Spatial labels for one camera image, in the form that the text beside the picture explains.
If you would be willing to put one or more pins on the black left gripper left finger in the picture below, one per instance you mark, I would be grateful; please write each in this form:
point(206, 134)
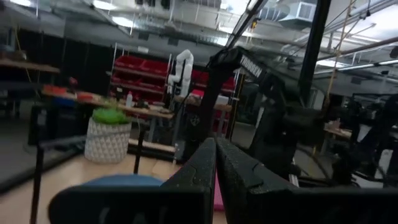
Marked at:
point(186, 199)

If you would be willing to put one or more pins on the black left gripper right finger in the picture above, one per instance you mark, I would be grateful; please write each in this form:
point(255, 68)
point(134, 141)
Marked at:
point(255, 199)

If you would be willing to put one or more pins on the pink plate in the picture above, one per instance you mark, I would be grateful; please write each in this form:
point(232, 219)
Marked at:
point(218, 196)

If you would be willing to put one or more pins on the blue plate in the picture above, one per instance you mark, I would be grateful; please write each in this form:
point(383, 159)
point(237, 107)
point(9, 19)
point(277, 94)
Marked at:
point(124, 180)

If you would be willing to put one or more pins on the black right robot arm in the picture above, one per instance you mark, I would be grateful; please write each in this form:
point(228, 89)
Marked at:
point(214, 93)

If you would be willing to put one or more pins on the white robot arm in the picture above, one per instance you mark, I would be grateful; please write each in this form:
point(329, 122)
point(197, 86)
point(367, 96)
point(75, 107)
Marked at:
point(185, 68)

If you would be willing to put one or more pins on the wooden shelf with black legs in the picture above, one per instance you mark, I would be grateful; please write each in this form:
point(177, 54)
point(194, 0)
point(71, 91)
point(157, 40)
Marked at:
point(36, 186)

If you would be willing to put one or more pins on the wooden workbench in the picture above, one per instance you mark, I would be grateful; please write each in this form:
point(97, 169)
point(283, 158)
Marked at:
point(146, 111)

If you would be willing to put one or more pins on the white textured plant pot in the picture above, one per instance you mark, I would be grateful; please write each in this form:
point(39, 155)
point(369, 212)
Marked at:
point(107, 143)

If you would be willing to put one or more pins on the green plant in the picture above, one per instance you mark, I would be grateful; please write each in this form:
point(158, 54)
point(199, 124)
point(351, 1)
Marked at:
point(109, 115)

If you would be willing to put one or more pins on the white bottle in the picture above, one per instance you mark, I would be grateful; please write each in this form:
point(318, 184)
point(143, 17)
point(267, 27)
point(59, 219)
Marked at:
point(129, 100)

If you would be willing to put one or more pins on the long ceiling light tube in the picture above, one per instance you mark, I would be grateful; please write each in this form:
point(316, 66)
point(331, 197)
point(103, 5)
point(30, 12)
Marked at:
point(357, 67)

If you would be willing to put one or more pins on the rack with red bins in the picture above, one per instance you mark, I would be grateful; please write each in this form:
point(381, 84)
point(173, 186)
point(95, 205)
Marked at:
point(140, 74)

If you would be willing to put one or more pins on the ceiling air unit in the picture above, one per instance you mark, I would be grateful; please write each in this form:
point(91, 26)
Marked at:
point(298, 14)

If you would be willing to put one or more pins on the black equipment frame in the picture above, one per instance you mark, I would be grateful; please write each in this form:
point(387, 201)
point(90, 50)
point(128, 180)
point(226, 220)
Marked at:
point(373, 140)

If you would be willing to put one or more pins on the black frame post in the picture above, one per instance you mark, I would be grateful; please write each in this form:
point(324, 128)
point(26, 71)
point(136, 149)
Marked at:
point(314, 46)

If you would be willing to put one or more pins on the black diagonal frame bar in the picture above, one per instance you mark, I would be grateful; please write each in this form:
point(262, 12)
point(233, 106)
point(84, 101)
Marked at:
point(244, 23)

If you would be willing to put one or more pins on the wooden wall shelf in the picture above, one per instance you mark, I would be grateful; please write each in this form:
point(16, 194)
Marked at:
point(28, 66)

